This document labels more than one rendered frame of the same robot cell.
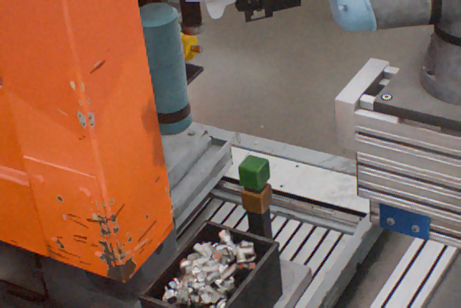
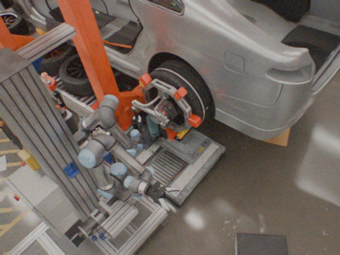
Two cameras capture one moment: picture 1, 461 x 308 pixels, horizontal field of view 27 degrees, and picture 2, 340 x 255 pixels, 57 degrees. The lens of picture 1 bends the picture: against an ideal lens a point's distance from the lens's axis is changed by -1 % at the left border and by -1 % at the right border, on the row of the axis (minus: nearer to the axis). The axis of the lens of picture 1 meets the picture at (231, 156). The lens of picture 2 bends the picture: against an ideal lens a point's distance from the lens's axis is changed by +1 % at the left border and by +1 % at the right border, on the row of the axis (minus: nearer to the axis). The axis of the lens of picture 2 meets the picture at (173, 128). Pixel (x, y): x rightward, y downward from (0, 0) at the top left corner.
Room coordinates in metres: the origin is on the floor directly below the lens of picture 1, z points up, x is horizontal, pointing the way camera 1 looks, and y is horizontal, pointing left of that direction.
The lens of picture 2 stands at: (2.32, -1.81, 2.92)
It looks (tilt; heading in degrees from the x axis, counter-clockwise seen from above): 50 degrees down; 103
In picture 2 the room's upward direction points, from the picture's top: 9 degrees counter-clockwise
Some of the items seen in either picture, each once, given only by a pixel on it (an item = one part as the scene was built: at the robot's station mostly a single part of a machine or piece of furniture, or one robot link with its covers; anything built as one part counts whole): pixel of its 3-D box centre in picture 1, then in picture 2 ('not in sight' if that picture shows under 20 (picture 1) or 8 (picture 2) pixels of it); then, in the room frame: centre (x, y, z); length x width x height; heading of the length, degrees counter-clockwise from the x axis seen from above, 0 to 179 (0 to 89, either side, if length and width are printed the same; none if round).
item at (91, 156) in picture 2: not in sight; (101, 171); (1.55, -0.78, 1.19); 0.15 x 0.12 x 0.55; 69
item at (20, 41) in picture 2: not in sight; (33, 36); (-0.14, 1.56, 0.69); 0.52 x 0.17 x 0.35; 57
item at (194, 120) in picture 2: not in sight; (194, 120); (2.11, -0.03, 0.85); 0.09 x 0.08 x 0.07; 147
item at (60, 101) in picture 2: not in sight; (57, 96); (0.29, 0.84, 0.30); 0.09 x 0.05 x 0.50; 147
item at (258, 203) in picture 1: (257, 196); not in sight; (1.27, -0.03, 0.59); 0.04 x 0.04 x 0.04; 57
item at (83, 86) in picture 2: not in sight; (87, 73); (0.63, 1.18, 0.39); 0.66 x 0.66 x 0.24
